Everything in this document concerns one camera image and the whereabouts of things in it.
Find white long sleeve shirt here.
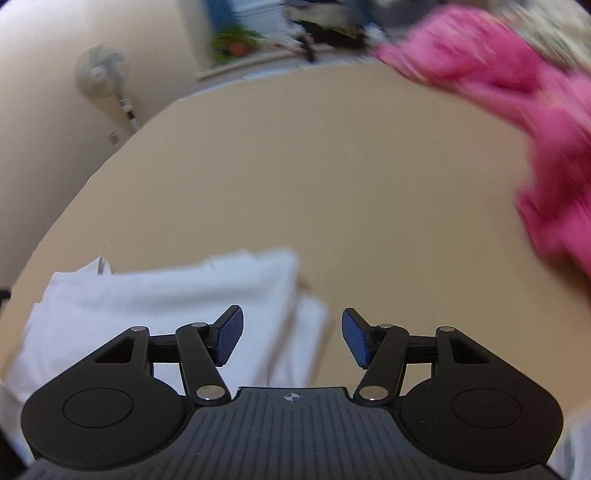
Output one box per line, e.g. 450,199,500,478
1,248,331,465

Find pile of dark clothes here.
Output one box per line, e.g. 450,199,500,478
283,1,388,63

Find beige bed mat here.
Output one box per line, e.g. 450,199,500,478
1,63,587,399

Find white standing fan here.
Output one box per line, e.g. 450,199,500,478
74,44,140,132

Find potted green plant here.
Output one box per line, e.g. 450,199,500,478
211,25,264,64

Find pink floral quilt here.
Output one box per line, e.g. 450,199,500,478
373,5,590,272

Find blue curtain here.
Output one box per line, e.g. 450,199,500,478
204,0,239,34

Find white floral quilt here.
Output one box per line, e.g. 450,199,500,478
488,0,590,73

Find low wall socket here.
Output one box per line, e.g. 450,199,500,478
108,132,119,145

